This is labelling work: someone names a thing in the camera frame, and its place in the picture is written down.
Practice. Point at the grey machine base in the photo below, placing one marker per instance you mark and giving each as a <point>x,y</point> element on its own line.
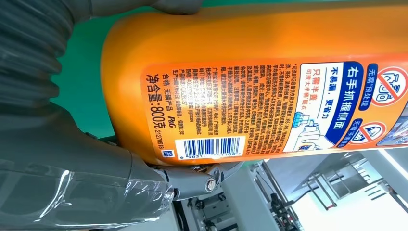
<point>245,197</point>

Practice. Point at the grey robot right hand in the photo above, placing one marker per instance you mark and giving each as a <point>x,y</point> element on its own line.
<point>63,178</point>

